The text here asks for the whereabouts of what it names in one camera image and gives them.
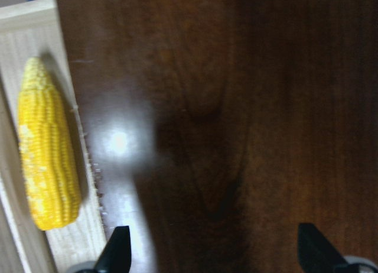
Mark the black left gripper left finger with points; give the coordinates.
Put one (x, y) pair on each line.
(117, 254)

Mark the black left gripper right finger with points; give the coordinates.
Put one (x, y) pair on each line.
(316, 253)

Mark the yellow corn cob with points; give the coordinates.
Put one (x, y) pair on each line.
(47, 156)

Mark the light wood drawer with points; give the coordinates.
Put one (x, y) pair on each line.
(32, 29)

